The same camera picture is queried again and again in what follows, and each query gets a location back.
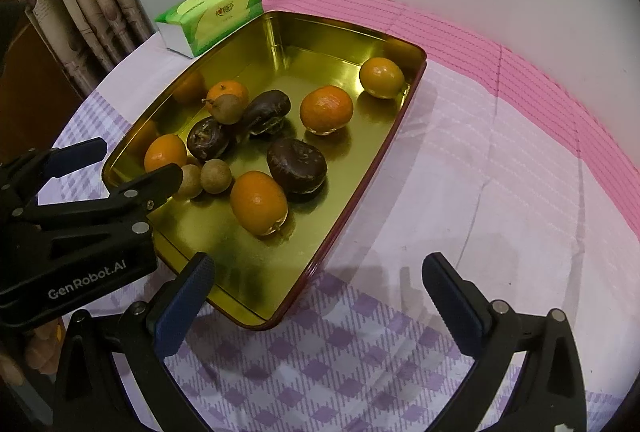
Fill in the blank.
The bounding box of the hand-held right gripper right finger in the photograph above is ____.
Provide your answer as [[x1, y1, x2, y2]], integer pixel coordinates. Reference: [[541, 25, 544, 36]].
[[421, 252, 587, 432]]

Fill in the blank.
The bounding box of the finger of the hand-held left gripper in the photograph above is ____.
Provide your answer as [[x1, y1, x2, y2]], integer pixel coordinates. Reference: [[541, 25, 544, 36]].
[[0, 137, 108, 213], [12, 163, 184, 234]]

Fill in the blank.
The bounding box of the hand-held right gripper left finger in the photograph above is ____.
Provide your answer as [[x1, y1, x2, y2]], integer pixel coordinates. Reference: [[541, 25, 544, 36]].
[[52, 252, 216, 432]]

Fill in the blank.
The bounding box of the orange mandarin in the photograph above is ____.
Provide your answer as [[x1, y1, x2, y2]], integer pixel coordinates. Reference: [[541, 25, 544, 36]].
[[206, 80, 250, 113], [299, 85, 354, 136], [230, 170, 289, 237], [359, 57, 405, 100], [144, 134, 188, 173]]

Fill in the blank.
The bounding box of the red and gold tin box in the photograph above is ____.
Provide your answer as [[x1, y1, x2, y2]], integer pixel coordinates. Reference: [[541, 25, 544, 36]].
[[101, 10, 427, 331]]

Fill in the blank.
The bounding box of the dark brown water chestnut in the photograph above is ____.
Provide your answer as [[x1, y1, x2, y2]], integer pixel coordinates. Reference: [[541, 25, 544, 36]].
[[242, 89, 292, 135], [266, 137, 328, 198], [186, 116, 232, 162]]

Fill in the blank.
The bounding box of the brown longan with stem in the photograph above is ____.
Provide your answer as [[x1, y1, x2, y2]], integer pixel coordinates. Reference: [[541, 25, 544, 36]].
[[202, 94, 245, 126]]

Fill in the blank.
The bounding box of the person's left hand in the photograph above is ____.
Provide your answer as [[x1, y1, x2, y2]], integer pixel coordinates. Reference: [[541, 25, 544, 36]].
[[25, 317, 63, 375]]

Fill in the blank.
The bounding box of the dark brown furniture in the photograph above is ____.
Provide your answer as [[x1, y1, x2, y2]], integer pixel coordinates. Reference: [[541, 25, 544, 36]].
[[0, 0, 86, 158]]

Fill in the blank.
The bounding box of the purple checkered tablecloth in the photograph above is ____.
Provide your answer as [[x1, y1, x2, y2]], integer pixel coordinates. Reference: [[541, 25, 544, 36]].
[[37, 37, 640, 432]]

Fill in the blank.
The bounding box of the green tissue pack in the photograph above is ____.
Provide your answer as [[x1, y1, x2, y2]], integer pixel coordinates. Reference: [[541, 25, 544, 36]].
[[154, 0, 263, 59]]

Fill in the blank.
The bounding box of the pink foam mat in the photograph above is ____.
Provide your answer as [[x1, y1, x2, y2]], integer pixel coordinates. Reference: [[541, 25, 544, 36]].
[[257, 0, 640, 238]]

